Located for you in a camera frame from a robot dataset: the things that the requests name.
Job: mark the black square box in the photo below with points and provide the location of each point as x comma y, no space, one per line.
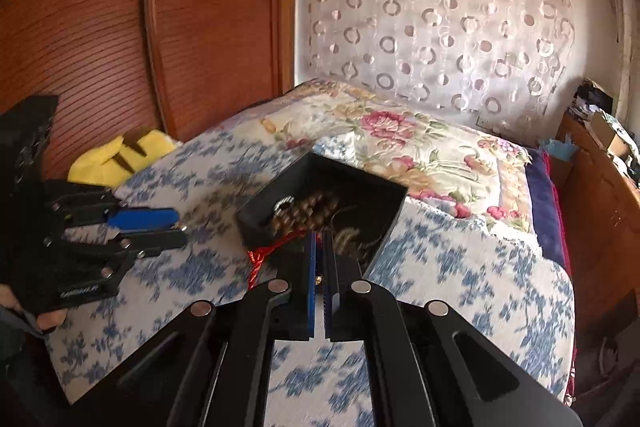
370,197

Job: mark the wooden desk cabinet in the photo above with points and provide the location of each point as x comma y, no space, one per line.
605,227

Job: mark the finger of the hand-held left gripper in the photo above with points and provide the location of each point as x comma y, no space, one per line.
160,240
142,218

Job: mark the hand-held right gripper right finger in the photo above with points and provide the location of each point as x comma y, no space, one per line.
330,292

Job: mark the yellow plush toy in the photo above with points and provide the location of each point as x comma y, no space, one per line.
115,157

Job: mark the wall socket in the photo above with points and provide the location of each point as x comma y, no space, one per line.
483,123

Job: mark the circle patterned wall curtain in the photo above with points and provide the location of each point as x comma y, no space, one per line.
430,22

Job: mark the cardboard box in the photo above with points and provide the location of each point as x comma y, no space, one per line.
607,132

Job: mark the blue tissue paper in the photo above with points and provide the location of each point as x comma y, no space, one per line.
560,147

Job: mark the person's left hand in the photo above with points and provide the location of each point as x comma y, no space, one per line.
52,319

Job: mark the pink floral quilt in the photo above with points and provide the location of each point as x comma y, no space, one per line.
415,147

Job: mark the blue floral blanket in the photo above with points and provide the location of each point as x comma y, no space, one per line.
450,287

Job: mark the pile of dark clothes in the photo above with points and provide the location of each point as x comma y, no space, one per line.
592,99

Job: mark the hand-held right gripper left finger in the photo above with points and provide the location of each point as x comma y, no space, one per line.
311,287

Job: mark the navy bed sheet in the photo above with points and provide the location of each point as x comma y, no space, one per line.
542,207

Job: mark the pale window curtain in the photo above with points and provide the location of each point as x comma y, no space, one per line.
617,32

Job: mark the wall switch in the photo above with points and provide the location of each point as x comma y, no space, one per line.
511,59

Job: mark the wooden headboard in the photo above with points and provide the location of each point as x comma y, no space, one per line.
150,32

